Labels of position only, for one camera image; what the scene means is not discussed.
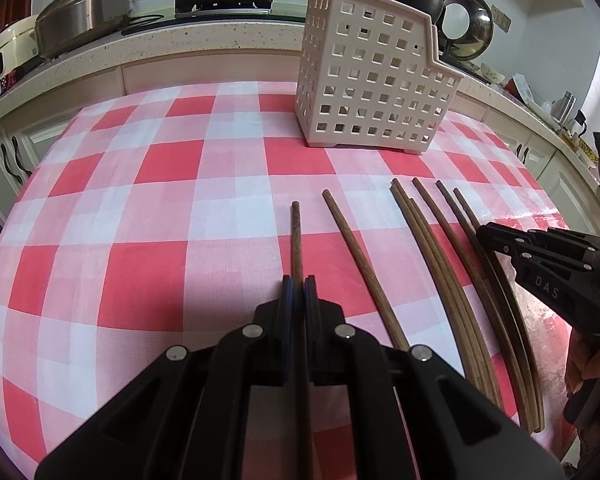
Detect brown wooden chopstick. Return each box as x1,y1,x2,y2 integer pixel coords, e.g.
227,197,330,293
291,200,313,480
453,188,545,434
391,178,504,408
412,176,541,434
436,180,544,434
322,190,410,351
390,182,491,396

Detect person's right hand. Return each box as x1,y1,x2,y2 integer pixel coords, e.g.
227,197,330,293
565,330,600,394

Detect white cabinet doors right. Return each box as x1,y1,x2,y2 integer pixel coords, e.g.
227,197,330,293
450,92,600,236

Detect white cabinet doors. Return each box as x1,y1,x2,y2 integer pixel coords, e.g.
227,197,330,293
0,66,127,226
450,92,600,236

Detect stainless steel cup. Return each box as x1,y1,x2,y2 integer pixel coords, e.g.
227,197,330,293
550,91,576,125

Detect red white checkered tablecloth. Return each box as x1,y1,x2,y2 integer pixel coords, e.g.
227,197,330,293
0,82,562,477

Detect stainless steel pot lid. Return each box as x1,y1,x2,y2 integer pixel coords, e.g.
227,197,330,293
436,0,493,63

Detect white perforated utensil basket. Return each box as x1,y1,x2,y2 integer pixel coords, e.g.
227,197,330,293
294,0,464,154

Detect white cabinet doors left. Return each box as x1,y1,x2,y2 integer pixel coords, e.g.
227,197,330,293
0,66,127,226

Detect black gas stove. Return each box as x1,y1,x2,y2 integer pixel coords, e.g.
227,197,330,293
121,0,306,36

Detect white rice cooker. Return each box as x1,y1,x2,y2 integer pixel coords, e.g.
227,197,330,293
0,14,41,84

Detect stainless steel electric cooker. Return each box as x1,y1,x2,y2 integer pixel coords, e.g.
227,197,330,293
35,0,132,60

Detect wall outlet right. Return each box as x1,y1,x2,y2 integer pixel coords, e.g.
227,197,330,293
491,6,512,34

